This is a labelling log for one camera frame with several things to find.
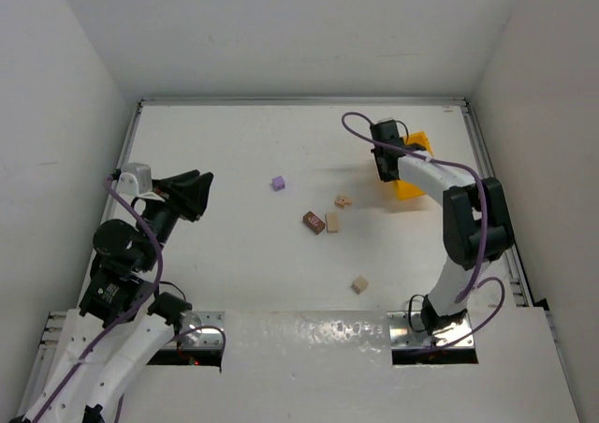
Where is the metal base plate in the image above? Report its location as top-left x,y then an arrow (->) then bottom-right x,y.
387,310 -> 475,350
168,311 -> 226,352

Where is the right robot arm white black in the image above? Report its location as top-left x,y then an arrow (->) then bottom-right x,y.
370,120 -> 514,334

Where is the light wood cube block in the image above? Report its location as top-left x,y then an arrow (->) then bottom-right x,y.
351,276 -> 369,295

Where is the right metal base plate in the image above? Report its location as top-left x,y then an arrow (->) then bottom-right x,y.
387,310 -> 475,350

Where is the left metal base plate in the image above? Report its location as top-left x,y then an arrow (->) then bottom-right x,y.
168,311 -> 226,352

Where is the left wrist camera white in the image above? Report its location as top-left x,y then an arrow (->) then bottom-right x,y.
116,163 -> 153,197

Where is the dark brown wood block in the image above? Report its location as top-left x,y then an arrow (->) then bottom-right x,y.
302,211 -> 326,235

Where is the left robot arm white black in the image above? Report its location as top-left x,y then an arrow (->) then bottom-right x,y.
16,163 -> 213,422

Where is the aluminium frame rail back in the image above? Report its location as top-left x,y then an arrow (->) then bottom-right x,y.
139,95 -> 468,107

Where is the white front cover board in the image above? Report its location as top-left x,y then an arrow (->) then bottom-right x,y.
109,309 -> 577,422

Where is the aluminium frame rail left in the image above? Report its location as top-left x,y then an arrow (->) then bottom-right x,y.
77,100 -> 144,308

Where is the patterned small wood block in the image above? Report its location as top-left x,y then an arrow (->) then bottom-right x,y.
334,196 -> 353,209

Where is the aluminium frame rail right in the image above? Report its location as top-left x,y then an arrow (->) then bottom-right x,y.
461,102 -> 533,307

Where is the yellow plastic bin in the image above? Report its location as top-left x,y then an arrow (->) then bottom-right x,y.
393,131 -> 432,201

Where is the aluminium frame rail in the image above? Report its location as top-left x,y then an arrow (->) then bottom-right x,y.
77,100 -> 144,308
461,102 -> 533,307
139,95 -> 468,107

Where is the purple cube block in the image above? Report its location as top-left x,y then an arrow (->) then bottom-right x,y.
271,176 -> 285,192

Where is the light wood rectangular block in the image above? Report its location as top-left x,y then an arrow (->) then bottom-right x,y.
326,212 -> 340,233

